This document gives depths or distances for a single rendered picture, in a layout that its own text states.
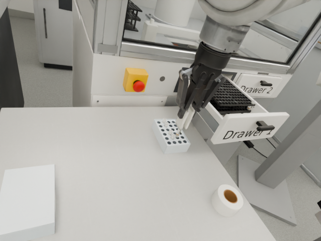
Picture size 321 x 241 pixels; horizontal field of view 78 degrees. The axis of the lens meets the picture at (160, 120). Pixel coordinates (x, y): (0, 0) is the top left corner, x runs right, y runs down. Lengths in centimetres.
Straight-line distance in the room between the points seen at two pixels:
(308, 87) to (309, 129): 97
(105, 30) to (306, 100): 221
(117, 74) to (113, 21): 17
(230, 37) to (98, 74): 43
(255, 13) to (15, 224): 45
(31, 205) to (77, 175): 13
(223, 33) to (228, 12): 19
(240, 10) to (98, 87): 56
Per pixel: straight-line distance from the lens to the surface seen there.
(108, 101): 75
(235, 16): 24
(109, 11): 63
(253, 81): 105
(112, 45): 65
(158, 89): 78
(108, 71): 69
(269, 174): 186
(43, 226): 44
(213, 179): 63
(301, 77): 258
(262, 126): 67
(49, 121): 67
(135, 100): 78
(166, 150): 61
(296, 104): 257
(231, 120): 60
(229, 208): 55
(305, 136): 165
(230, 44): 44
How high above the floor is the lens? 120
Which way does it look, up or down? 37 degrees down
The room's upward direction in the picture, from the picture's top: 20 degrees clockwise
